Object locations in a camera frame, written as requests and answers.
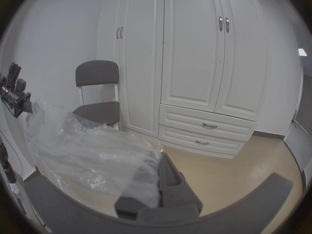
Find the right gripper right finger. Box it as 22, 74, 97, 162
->
159, 152, 203, 211

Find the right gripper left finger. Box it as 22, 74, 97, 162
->
115, 155, 162, 219

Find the clear plastic bag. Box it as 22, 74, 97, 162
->
24, 97, 164, 208

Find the white chair dark grey seat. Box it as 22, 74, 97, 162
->
72, 60, 120, 131

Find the white wardrobe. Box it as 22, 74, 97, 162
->
96, 0, 268, 159

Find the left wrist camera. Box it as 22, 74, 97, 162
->
15, 78, 27, 93

